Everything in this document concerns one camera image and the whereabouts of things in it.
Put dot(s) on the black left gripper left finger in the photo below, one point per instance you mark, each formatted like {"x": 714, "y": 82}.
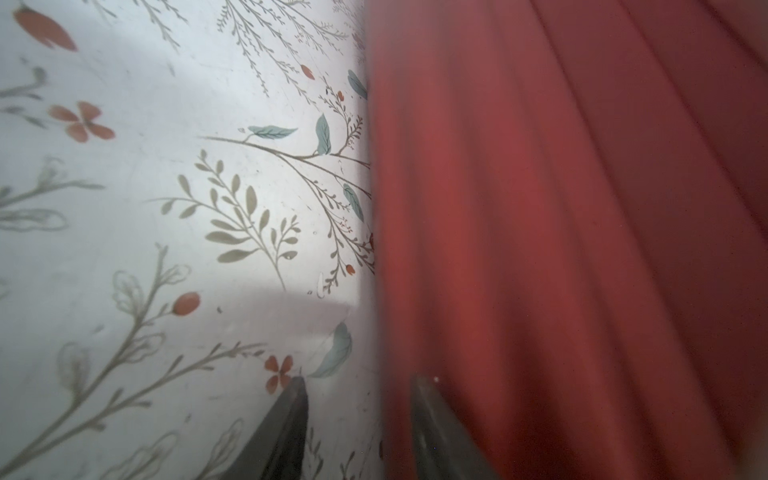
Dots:
{"x": 276, "y": 449}

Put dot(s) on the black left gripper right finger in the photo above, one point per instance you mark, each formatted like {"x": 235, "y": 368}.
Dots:
{"x": 442, "y": 447}

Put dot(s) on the red hard-shell suitcase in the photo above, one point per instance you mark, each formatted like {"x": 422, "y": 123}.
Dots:
{"x": 571, "y": 231}

